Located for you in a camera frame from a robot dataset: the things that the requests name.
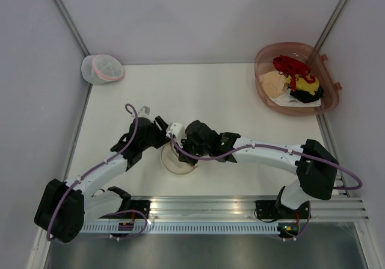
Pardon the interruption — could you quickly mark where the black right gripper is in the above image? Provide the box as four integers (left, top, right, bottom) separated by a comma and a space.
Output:
174, 133, 211, 166

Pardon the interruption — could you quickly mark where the beige round mesh laundry bag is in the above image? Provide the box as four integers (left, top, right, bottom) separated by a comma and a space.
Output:
161, 143, 197, 176

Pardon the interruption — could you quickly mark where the red bra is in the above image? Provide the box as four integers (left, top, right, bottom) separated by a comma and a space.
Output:
273, 55, 316, 91

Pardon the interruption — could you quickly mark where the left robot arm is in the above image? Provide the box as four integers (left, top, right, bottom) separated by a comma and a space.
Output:
34, 116, 169, 243

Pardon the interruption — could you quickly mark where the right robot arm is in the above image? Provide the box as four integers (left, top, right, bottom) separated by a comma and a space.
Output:
167, 120, 337, 218

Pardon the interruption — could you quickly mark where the white pink-trimmed mesh laundry bag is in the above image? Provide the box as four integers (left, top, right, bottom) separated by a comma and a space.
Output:
81, 54, 125, 85

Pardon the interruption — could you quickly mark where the beige bra in basket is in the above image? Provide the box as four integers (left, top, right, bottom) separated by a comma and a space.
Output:
259, 70, 288, 99

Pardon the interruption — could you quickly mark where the white garment in basket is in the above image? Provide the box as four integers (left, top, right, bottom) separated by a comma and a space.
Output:
270, 89, 321, 108

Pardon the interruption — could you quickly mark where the translucent pink plastic basket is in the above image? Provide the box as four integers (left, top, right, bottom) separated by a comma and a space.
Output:
254, 42, 342, 117

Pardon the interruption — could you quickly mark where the black garment in basket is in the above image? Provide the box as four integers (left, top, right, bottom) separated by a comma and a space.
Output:
289, 86, 324, 104

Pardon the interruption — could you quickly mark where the yellow garment in basket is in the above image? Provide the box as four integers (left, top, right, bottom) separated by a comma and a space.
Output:
285, 74, 319, 96

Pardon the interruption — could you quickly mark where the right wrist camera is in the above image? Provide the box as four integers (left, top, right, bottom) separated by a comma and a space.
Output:
166, 123, 186, 146

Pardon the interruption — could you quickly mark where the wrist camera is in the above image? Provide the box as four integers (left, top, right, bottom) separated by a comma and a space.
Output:
166, 123, 186, 146
133, 106, 150, 119

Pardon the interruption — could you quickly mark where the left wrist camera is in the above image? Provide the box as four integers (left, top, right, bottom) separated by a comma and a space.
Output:
133, 106, 150, 119

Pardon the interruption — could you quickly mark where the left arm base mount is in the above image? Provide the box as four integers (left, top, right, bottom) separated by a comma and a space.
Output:
100, 186, 150, 219

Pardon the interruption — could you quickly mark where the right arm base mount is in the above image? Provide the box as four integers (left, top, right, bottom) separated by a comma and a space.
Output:
254, 187, 311, 223

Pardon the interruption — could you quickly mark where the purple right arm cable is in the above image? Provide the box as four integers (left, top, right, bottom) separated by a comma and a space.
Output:
168, 132, 363, 243

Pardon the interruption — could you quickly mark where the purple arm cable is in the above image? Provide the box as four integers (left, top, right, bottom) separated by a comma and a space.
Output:
46, 103, 153, 246
168, 132, 363, 243

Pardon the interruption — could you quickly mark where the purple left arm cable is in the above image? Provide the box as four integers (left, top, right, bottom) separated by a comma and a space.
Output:
46, 103, 153, 246

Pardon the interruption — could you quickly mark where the white slotted cable duct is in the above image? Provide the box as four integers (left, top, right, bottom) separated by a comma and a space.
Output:
81, 221, 279, 235

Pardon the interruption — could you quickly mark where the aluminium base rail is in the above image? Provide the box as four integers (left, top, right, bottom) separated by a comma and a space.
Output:
132, 195, 369, 222

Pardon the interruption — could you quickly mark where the left aluminium frame post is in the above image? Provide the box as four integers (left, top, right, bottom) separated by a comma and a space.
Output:
51, 0, 90, 57

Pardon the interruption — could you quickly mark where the aluminium frame post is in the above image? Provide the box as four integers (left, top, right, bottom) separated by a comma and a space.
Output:
51, 0, 90, 57
314, 0, 350, 52

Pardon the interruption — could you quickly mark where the right aluminium frame post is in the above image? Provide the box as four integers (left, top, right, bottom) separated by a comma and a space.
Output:
314, 0, 350, 52

